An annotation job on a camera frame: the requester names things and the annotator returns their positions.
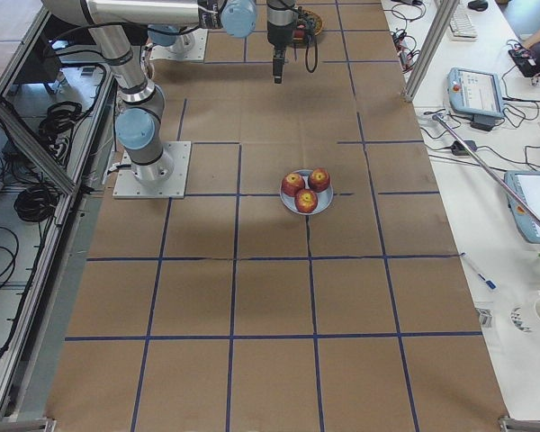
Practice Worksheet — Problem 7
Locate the black computer mouse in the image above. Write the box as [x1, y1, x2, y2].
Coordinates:
[467, 0, 489, 12]

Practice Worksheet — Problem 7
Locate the teach pendant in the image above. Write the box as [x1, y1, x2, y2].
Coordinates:
[447, 67, 504, 119]
[504, 171, 540, 244]

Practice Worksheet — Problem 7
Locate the aluminium frame post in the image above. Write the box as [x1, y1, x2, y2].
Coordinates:
[402, 0, 458, 103]

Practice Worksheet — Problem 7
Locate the woven wicker basket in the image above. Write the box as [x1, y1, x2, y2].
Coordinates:
[293, 9, 323, 44]

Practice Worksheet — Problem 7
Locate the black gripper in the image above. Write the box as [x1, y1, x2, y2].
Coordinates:
[267, 26, 294, 84]

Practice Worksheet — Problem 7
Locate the red apple plate front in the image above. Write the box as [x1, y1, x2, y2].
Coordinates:
[294, 189, 319, 214]

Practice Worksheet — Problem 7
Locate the white keyboard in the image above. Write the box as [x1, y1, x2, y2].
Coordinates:
[449, 10, 478, 41]

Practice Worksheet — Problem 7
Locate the red apple plate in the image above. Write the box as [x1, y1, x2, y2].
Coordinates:
[281, 172, 305, 198]
[307, 167, 330, 193]
[294, 189, 319, 214]

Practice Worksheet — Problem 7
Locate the far teach pendant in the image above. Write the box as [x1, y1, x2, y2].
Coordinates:
[447, 67, 504, 119]

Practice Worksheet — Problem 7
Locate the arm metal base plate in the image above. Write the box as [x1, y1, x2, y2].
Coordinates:
[148, 26, 208, 62]
[112, 141, 192, 199]

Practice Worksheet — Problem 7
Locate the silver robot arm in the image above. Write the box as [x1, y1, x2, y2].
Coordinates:
[148, 1, 302, 84]
[44, 1, 257, 198]

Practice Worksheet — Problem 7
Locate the near teach pendant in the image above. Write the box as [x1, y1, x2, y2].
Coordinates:
[504, 171, 540, 244]

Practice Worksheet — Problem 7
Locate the red apple plate back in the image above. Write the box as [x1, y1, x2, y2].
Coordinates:
[307, 167, 330, 193]

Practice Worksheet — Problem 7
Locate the blue white pen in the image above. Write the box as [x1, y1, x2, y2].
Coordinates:
[460, 252, 497, 290]

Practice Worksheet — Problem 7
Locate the metal rod green tip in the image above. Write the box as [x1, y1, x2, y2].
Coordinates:
[431, 113, 540, 256]

